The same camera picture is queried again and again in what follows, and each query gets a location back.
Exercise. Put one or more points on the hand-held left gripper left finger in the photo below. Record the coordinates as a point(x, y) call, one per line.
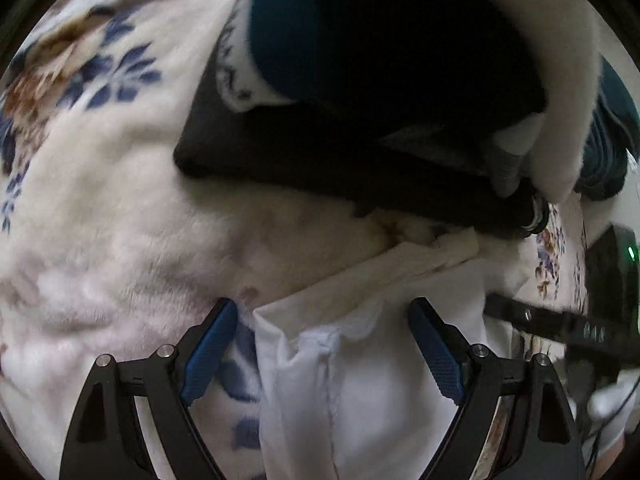
point(207, 355)

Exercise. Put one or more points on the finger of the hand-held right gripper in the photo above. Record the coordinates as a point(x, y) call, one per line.
point(525, 315)

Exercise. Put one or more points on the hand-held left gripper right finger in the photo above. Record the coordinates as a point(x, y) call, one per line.
point(437, 355)

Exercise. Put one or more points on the white t-shirt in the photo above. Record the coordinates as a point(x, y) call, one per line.
point(390, 410)

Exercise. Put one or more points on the teal plush blanket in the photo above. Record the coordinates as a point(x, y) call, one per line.
point(607, 160)

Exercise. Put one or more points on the floral bed blanket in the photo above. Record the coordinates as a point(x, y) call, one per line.
point(125, 210)

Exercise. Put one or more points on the white folded garment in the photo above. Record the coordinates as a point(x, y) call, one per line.
point(560, 60)

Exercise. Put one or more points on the teal folded garment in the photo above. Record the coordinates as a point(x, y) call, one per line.
point(285, 25)

